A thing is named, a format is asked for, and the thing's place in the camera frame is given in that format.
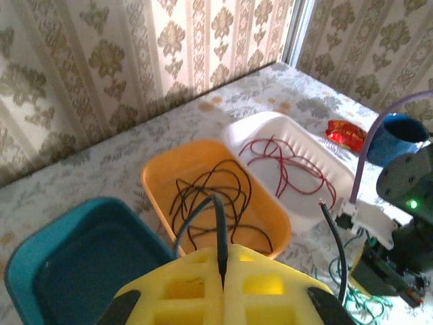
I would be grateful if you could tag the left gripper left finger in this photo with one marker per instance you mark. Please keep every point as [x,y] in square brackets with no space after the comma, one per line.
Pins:
[189,298]

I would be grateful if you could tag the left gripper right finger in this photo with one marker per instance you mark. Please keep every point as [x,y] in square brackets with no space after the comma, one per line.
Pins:
[270,298]

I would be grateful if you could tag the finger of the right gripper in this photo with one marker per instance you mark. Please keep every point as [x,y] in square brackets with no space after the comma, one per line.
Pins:
[382,277]

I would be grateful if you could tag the blue enamel mug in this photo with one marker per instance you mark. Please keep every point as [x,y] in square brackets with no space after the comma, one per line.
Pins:
[385,152]

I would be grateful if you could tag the red snack packet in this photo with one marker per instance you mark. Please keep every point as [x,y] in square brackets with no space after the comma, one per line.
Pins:
[346,135]

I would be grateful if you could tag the teal plastic bin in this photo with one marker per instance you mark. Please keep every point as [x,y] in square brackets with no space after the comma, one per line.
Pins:
[84,254]

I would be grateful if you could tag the orange plastic bin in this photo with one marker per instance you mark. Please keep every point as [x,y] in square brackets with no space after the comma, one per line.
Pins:
[159,179]

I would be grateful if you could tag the white plastic bin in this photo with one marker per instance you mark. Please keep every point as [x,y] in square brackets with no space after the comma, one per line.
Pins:
[297,135]

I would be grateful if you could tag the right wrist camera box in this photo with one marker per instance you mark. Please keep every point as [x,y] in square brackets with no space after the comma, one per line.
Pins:
[372,220]

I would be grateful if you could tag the aluminium frame post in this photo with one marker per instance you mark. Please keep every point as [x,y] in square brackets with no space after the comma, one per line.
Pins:
[297,30]

